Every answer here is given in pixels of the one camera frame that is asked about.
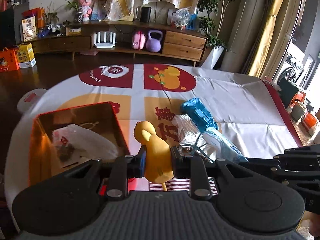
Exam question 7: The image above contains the yellow plush toy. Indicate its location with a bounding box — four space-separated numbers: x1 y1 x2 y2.
133 121 174 191

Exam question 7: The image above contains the clear plastic bag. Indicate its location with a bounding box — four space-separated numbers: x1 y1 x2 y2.
171 114 205 146

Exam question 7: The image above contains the white plastic bag in box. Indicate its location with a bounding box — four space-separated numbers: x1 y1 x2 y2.
52 124 120 167

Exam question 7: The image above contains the white red patterned tablecloth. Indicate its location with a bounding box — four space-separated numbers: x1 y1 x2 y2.
4 63 302 204

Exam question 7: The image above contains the blue plastic package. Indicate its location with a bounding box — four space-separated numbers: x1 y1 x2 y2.
180 98 219 133

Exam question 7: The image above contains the white round stool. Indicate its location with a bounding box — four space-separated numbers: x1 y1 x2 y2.
17 88 47 114

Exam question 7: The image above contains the white router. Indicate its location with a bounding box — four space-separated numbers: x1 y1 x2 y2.
93 31 116 49

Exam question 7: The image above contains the purple kettlebell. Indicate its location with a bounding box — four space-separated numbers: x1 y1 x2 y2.
145 30 163 53

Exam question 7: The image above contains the wooden tv cabinet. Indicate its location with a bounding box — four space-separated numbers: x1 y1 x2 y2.
31 21 207 64

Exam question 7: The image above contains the yellow carton box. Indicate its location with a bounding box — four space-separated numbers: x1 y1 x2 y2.
16 43 36 68

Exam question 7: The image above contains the clear bag on cabinet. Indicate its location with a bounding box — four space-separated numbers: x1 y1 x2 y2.
170 8 190 30

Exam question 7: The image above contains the orange gift bag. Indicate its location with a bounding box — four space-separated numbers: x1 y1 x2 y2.
0 48 20 73

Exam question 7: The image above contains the black speaker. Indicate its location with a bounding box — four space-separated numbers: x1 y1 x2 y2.
139 7 152 23

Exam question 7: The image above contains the tall green potted plant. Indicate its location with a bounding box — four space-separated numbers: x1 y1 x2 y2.
197 0 235 70

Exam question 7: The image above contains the yellow curtain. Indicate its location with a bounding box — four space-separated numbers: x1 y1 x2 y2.
244 0 306 78

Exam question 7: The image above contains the small potted plant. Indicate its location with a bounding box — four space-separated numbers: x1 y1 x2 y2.
64 0 83 23

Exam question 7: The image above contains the white picture box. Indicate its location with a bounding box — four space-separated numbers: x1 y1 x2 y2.
22 16 37 42

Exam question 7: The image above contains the pink doll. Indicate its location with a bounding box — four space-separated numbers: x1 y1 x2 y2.
77 0 93 22

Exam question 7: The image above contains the white standing air conditioner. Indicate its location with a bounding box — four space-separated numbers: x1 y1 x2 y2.
221 0 265 73

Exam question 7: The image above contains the black small fridge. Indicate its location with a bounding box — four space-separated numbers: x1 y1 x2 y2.
1 3 29 50

